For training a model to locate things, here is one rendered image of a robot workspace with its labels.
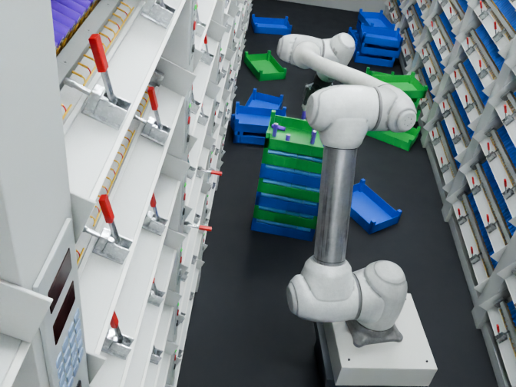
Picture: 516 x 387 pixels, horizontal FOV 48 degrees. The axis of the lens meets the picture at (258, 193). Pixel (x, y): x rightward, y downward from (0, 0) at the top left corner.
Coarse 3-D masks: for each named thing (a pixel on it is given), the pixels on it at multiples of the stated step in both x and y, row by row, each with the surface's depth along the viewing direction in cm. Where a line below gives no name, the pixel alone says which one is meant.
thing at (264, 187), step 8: (264, 184) 260; (272, 184) 259; (264, 192) 262; (272, 192) 262; (280, 192) 261; (288, 192) 260; (296, 192) 260; (304, 192) 259; (312, 192) 258; (312, 200) 261
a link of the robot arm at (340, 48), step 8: (328, 40) 216; (336, 40) 212; (344, 40) 212; (352, 40) 214; (328, 48) 214; (336, 48) 213; (344, 48) 212; (352, 48) 213; (328, 56) 215; (336, 56) 215; (344, 56) 214; (344, 64) 219
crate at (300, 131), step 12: (276, 120) 261; (288, 120) 260; (300, 120) 259; (288, 132) 259; (300, 132) 261; (264, 144) 247; (276, 144) 246; (288, 144) 245; (300, 144) 244; (312, 144) 254; (312, 156) 247
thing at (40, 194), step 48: (0, 0) 27; (48, 0) 34; (0, 48) 28; (48, 48) 35; (0, 96) 29; (48, 96) 36; (0, 144) 30; (48, 144) 37; (0, 192) 31; (48, 192) 38; (0, 240) 33; (48, 240) 39; (48, 384) 44
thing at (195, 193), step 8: (208, 136) 194; (208, 144) 196; (208, 152) 196; (200, 160) 190; (200, 184) 182; (192, 192) 177; (192, 200) 174; (192, 216) 169; (192, 224) 167; (184, 240) 160; (184, 248) 158; (184, 256) 156; (184, 272) 148
